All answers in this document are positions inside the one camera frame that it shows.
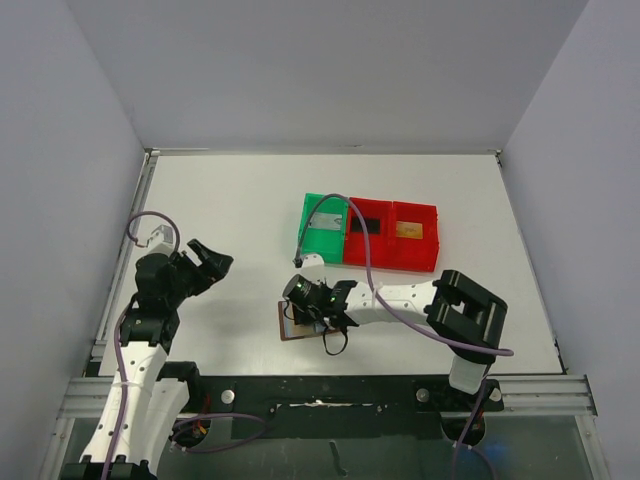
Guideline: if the aluminium frame rail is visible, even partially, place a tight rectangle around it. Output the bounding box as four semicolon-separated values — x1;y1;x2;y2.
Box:
57;373;599;424
87;148;158;364

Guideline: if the brown leather card holder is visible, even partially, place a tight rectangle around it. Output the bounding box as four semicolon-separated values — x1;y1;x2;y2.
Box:
278;300;325;341

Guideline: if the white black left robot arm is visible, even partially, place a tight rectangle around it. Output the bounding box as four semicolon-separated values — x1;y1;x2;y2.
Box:
61;239;233;479

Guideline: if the aluminium left frame rail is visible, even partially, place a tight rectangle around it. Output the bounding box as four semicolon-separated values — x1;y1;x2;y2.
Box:
87;148;158;364

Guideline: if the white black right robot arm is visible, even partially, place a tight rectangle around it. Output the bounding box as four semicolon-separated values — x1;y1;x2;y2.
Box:
283;270;514;395

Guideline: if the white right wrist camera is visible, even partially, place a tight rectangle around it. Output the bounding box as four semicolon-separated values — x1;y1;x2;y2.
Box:
300;253;325;276

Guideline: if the red plastic bin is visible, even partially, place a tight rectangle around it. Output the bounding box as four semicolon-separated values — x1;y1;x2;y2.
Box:
343;197;392;269
391;202;440;273

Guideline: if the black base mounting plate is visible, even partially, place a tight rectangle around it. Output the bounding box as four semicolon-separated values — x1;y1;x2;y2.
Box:
176;380;497;446

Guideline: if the red plastic bin middle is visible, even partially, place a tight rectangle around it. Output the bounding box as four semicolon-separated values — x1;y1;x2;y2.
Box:
343;197;392;269

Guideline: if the aluminium front frame rail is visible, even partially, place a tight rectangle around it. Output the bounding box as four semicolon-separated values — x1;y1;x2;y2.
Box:
57;373;599;424

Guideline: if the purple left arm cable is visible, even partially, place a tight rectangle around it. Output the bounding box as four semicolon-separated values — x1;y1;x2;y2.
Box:
99;211;271;480

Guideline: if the black card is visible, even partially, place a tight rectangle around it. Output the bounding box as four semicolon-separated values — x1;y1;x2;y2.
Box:
349;216;382;235

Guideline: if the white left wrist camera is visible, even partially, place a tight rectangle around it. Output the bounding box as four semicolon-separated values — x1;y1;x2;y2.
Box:
145;225;180;256

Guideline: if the green plastic bin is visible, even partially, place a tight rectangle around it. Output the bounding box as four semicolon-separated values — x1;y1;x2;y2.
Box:
295;193;348;264

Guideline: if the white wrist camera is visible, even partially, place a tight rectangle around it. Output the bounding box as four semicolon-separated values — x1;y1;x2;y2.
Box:
145;225;180;256
300;253;325;276

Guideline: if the gold VIP card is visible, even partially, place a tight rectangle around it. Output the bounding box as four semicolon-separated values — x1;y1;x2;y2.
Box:
396;221;424;240

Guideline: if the red plastic bin right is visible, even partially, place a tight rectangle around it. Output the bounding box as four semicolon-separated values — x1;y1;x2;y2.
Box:
391;202;440;273

